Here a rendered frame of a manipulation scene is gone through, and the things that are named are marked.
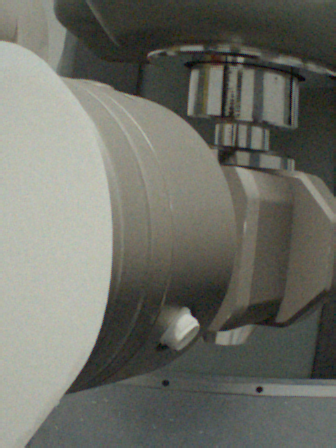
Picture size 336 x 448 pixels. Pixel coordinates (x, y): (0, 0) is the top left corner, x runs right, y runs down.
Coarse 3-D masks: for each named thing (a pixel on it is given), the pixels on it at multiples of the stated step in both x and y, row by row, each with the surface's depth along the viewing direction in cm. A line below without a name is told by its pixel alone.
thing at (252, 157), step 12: (216, 144) 34; (216, 156) 34; (228, 156) 33; (240, 156) 33; (252, 156) 33; (264, 156) 33; (276, 156) 34; (288, 156) 34; (276, 168) 34; (288, 168) 34
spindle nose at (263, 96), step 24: (192, 72) 35; (216, 72) 34; (240, 72) 33; (264, 72) 33; (288, 72) 34; (192, 96) 35; (216, 96) 34; (240, 96) 33; (264, 96) 33; (288, 96) 34; (240, 120) 34; (264, 120) 33; (288, 120) 34
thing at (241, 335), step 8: (240, 328) 35; (248, 328) 35; (256, 328) 36; (208, 336) 35; (216, 336) 35; (224, 336) 35; (232, 336) 35; (240, 336) 35; (248, 336) 35; (224, 344) 35; (232, 344) 35
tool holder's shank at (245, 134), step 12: (216, 120) 35; (228, 120) 34; (216, 132) 35; (228, 132) 35; (240, 132) 35; (252, 132) 35; (264, 132) 35; (228, 144) 35; (240, 144) 35; (252, 144) 35; (264, 144) 35
